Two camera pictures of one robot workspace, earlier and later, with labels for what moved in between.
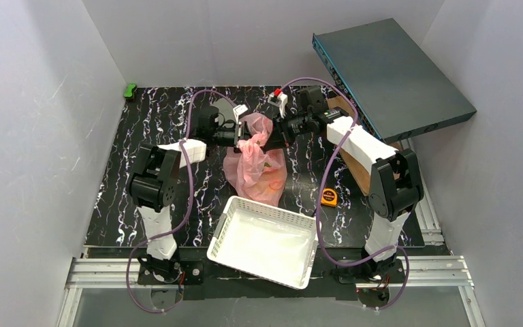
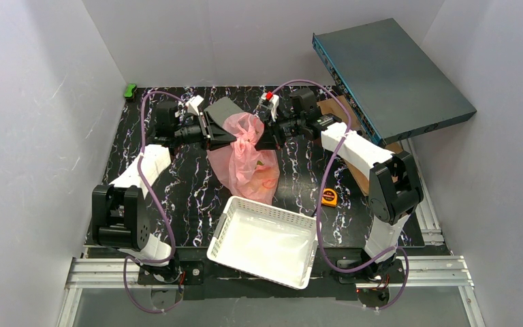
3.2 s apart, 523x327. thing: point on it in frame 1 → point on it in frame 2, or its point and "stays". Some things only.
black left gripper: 238,137 → 205,130
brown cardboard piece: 362,176 stays
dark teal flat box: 402,92 stays
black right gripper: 280,132 stays
